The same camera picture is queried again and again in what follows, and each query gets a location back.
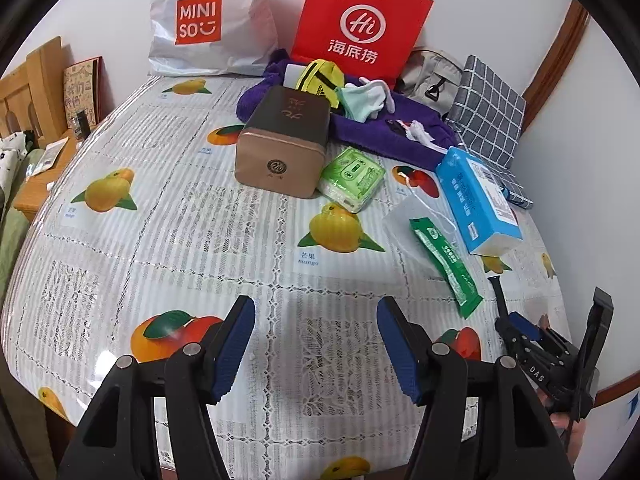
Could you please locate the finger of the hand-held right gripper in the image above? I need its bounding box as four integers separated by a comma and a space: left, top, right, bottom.
507, 311, 544, 344
488, 274, 509, 322

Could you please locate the white glove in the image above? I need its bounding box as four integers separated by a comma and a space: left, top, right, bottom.
359, 77, 399, 113

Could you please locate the clear plastic bag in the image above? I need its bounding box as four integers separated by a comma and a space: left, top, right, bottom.
382, 192, 458, 281

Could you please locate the paper sheet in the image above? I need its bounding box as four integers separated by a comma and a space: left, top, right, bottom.
39, 135, 71, 168

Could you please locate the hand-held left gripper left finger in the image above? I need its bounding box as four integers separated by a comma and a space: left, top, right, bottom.
57, 295, 257, 480

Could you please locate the green bed cover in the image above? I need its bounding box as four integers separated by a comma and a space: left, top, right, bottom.
0, 150, 47, 301

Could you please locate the white patterned sock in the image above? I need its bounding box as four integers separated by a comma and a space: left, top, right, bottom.
400, 119, 447, 152

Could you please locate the purple knit cloth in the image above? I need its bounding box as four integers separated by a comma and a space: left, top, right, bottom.
236, 50, 458, 173

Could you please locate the green sachet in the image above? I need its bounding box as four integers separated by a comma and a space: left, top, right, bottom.
409, 217, 483, 320

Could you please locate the white plastic shopping bag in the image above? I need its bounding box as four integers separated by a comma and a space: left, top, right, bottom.
148, 0, 280, 77

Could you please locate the gold tin box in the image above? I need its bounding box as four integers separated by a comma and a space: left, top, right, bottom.
235, 85, 332, 200

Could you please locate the red paper bag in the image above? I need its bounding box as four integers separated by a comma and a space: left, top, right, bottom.
290, 0, 435, 80

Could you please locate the green tissue pack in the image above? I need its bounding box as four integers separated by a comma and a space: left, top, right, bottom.
318, 146, 387, 213

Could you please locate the grey backpack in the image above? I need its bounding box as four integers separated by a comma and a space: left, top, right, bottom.
397, 50, 463, 116

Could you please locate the wooden headboard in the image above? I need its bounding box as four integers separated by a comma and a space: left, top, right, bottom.
0, 36, 68, 148

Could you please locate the brown doodle print book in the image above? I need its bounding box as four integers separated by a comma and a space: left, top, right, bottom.
62, 56, 103, 133

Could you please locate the white spotted pillow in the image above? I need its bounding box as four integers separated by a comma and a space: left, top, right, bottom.
0, 130, 30, 187

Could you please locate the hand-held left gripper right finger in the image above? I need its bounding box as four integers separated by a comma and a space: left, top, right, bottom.
376, 296, 577, 480

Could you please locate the wooden door frame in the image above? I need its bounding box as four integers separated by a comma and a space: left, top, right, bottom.
522, 0, 591, 136

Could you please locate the yellow pouch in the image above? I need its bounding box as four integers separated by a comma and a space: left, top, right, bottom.
295, 59, 346, 111

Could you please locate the blue tissue box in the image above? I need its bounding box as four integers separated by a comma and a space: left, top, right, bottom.
435, 146, 523, 257

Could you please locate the grey checked cloth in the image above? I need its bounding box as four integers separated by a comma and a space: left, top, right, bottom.
447, 55, 535, 209

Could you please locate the wooden nightstand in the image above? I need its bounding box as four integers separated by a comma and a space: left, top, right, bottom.
12, 127, 83, 221

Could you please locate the fruit print tablecloth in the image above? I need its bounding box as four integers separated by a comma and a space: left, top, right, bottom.
0, 72, 573, 480

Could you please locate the mint green sock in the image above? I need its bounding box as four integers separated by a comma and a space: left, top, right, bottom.
335, 85, 388, 123

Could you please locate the person's right hand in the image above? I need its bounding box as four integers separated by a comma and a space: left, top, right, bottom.
549, 409, 593, 466

